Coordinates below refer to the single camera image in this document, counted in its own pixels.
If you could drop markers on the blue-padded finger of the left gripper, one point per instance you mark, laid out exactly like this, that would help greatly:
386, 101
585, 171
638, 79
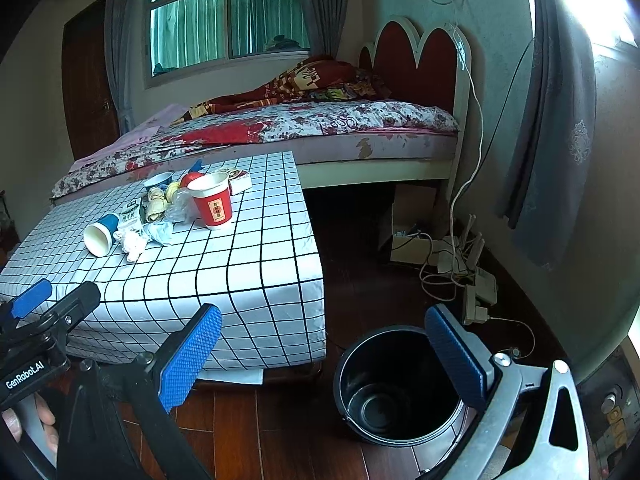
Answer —
31, 298

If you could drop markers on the nut milk carton red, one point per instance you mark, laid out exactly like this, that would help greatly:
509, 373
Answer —
239, 179

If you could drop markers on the red heart-shaped headboard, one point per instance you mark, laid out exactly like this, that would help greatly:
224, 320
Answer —
430, 67

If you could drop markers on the cream paper bundle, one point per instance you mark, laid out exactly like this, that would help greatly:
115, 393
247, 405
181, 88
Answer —
155, 205

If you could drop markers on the clear plastic bag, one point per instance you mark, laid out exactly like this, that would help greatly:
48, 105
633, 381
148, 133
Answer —
182, 207

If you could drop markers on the person's left hand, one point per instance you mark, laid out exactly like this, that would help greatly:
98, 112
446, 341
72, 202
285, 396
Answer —
34, 418

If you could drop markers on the small blue yogurt cup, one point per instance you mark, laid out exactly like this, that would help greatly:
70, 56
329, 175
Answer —
160, 181

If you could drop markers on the black trash bucket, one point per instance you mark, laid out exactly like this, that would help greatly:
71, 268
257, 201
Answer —
391, 389

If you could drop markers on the white wifi router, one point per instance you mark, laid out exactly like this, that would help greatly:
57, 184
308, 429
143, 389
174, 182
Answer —
460, 255

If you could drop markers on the red paper cup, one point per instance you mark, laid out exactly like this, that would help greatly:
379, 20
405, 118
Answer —
212, 197

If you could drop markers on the red plastic bag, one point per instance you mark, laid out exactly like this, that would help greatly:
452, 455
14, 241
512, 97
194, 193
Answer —
189, 177

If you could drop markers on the blue paper cup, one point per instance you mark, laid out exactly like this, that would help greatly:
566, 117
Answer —
98, 237

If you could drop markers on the light blue face mask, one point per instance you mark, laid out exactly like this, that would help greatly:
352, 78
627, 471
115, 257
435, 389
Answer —
161, 232

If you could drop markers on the grey window curtain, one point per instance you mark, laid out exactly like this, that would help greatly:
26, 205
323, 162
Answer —
117, 32
334, 27

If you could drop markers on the grey right side curtain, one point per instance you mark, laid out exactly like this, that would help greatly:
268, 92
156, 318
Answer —
549, 167

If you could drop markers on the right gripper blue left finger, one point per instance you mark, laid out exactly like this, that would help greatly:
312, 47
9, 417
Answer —
183, 354

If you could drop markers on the white power strip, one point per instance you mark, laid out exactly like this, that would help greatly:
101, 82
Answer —
479, 296

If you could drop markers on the dark blue cloth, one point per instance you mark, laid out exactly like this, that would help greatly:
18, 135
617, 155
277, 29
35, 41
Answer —
197, 166

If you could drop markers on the white green milk carton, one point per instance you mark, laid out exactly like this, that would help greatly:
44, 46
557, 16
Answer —
130, 216

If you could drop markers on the white grid tablecloth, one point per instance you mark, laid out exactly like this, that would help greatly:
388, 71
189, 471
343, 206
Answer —
262, 270

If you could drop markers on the yellow cloth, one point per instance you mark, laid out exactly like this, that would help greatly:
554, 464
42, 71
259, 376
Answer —
171, 190

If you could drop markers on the cardboard box under bed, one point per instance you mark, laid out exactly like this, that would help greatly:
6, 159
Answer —
419, 222

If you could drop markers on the window with green curtain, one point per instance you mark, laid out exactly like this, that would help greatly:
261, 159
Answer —
186, 33

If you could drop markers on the dark wooden door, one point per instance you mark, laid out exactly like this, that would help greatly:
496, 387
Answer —
90, 115

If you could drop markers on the grey left window curtain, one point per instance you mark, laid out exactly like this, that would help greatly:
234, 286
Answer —
117, 32

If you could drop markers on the red patterned blanket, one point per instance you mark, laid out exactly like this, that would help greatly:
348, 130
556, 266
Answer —
316, 79

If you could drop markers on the pink cloth on bed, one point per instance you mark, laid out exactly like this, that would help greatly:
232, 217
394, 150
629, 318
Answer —
145, 131

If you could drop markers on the grey middle window curtain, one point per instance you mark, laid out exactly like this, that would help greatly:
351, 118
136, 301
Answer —
334, 27

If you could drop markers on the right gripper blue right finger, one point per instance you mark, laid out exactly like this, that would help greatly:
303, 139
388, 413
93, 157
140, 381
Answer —
464, 357

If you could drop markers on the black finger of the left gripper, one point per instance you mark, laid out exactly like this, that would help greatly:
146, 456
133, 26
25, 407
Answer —
67, 313

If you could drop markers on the bed with floral sheet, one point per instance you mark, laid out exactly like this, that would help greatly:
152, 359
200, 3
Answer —
273, 123

